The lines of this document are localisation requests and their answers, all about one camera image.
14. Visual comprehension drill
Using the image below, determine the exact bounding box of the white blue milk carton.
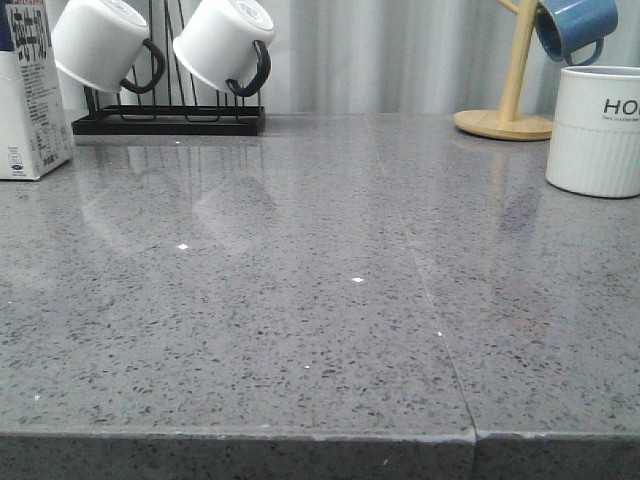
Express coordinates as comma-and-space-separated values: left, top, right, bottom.
1, 1, 73, 180

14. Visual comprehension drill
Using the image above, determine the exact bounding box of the white HOME cup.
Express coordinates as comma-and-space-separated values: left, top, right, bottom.
546, 66, 639, 198

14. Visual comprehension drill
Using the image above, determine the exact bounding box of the white hanging mug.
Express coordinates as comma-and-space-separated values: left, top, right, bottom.
51, 0, 166, 94
173, 0, 275, 97

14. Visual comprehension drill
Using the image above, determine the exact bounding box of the right white hanging mug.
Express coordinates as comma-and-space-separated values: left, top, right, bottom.
173, 0, 275, 97

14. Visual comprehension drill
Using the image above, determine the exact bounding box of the black wire mug rack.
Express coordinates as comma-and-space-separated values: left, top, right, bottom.
72, 1, 265, 136

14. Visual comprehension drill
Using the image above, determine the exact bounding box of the blue enamel mug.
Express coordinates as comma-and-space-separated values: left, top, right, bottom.
535, 0, 619, 66

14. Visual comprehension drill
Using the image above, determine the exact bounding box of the wooden mug tree stand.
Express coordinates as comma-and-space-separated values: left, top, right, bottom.
454, 0, 553, 142

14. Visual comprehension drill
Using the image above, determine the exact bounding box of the left white hanging mug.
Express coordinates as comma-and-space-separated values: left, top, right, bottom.
51, 0, 166, 94

